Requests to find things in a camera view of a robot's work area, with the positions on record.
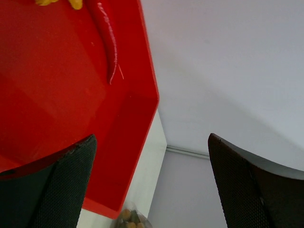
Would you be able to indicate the ginger root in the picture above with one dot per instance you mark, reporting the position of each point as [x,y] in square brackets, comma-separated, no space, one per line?
[74,4]

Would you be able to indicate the longan bunch with leaves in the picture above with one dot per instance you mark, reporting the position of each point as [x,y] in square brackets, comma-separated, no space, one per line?
[131,219]

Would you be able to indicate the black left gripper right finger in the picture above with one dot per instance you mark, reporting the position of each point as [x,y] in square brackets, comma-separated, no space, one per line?
[255,192]

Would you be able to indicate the clear zip bag pink dots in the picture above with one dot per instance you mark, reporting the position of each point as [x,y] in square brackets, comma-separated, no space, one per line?
[131,206]

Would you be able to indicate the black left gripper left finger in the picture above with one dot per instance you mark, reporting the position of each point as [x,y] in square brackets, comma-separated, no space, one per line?
[49,192]

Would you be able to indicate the red chili pepper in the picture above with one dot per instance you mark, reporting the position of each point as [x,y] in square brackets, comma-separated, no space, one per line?
[104,19]

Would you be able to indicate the red plastic bin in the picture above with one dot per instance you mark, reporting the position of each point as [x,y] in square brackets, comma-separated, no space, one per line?
[54,92]

